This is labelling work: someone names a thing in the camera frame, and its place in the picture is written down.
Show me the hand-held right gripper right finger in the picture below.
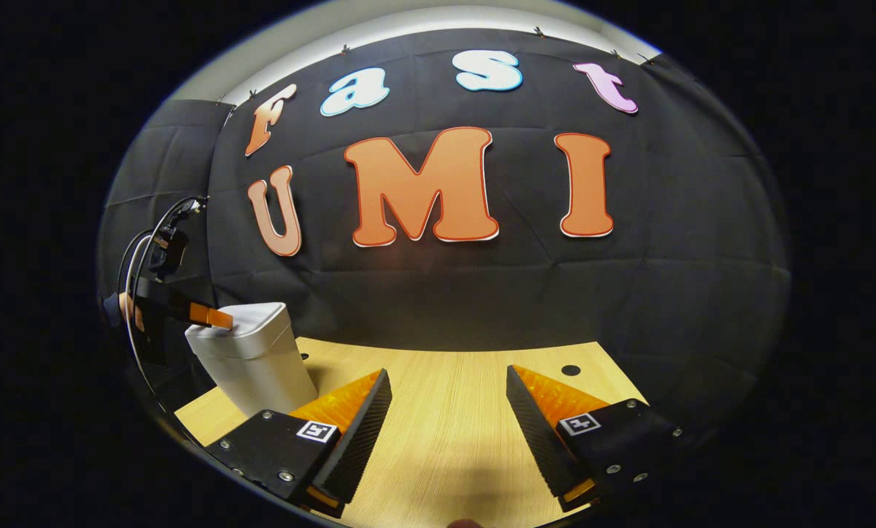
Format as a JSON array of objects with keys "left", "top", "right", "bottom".
[{"left": 506, "top": 367, "right": 703, "bottom": 514}]

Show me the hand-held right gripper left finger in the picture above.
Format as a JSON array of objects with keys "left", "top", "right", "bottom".
[{"left": 203, "top": 370, "right": 393, "bottom": 520}]

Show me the white desktop garbage bin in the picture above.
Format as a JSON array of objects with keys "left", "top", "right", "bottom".
[{"left": 185, "top": 302, "right": 319, "bottom": 417}]

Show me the wooden desktop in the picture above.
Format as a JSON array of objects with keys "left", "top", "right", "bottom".
[{"left": 174, "top": 337, "right": 648, "bottom": 528}]

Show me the black side cloth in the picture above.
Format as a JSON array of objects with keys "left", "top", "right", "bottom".
[{"left": 101, "top": 99, "right": 237, "bottom": 397}]

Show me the black backdrop cloth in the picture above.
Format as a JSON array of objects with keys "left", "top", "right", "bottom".
[{"left": 207, "top": 28, "right": 791, "bottom": 426}]

